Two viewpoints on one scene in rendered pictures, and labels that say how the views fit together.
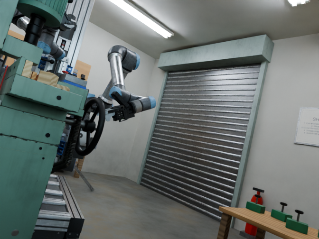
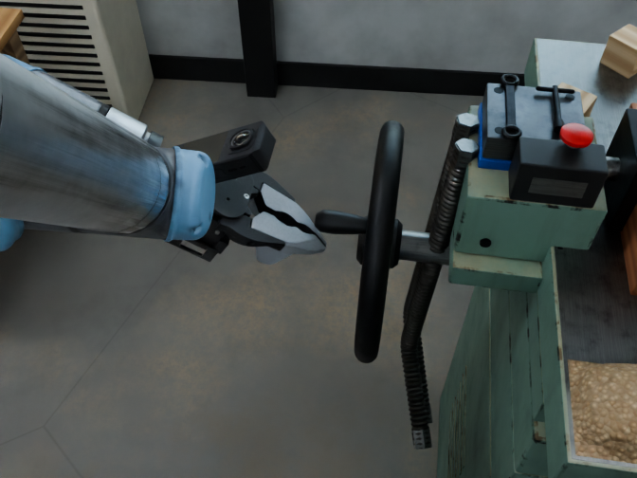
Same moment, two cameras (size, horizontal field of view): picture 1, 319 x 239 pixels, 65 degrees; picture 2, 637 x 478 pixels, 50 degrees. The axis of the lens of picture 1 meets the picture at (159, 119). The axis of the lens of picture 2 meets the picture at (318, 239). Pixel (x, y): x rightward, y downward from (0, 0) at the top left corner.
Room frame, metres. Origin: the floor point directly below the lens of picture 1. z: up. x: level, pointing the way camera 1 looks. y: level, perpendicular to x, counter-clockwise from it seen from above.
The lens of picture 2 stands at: (1.61, 0.64, 1.45)
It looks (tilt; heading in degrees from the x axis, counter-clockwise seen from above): 51 degrees down; 226
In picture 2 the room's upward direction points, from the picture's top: straight up
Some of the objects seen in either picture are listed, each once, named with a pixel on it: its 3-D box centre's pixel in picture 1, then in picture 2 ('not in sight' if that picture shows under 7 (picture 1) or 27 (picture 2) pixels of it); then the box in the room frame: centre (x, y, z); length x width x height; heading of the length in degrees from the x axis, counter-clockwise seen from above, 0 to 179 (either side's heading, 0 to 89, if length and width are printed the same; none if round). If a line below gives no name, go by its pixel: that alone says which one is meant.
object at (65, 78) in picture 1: (70, 80); (538, 137); (1.10, 0.43, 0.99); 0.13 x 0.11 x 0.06; 37
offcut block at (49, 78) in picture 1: (48, 79); (628, 50); (0.81, 0.39, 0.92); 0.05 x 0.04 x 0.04; 84
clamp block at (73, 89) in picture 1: (66, 95); (523, 184); (1.10, 0.43, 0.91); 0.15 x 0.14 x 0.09; 37
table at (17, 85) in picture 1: (43, 99); (591, 220); (1.05, 0.50, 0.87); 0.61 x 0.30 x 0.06; 37
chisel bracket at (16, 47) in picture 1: (21, 52); not in sight; (0.99, 0.61, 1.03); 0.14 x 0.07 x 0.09; 127
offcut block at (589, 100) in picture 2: (61, 90); (569, 107); (0.96, 0.39, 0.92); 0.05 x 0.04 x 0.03; 98
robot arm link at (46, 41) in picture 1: (46, 44); not in sight; (1.42, 0.75, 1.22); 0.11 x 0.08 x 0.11; 173
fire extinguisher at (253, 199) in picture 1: (254, 213); not in sight; (3.15, -1.43, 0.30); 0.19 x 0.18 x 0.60; 131
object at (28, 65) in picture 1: (13, 76); not in sight; (0.97, 0.60, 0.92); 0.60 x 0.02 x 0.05; 37
